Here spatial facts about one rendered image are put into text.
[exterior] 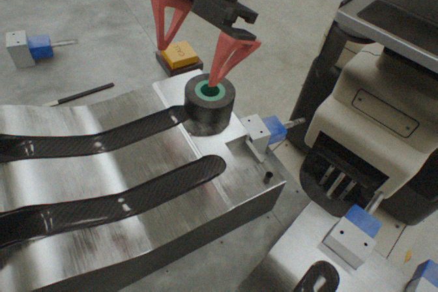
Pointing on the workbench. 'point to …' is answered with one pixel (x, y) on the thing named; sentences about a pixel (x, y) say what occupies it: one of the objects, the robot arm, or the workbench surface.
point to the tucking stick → (79, 95)
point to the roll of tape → (208, 99)
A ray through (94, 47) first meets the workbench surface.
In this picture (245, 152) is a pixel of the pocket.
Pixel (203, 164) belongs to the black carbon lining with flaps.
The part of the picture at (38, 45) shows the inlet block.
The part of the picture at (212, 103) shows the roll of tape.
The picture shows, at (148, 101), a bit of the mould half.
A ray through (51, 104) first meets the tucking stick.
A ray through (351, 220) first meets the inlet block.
